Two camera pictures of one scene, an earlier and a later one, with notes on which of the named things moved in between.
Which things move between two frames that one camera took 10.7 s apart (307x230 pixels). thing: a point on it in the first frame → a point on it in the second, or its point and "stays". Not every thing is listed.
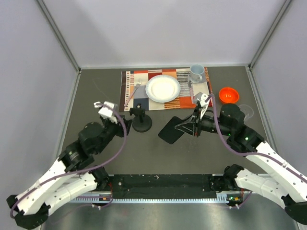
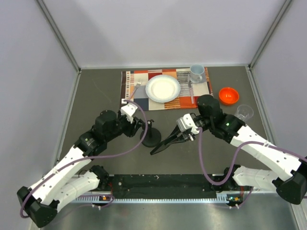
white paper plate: (163, 88) stays
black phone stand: (141, 123) → (152, 136)
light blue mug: (196, 71) stays
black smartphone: (169, 132) → (174, 137)
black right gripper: (188, 125) → (186, 135)
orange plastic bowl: (229, 95) stays
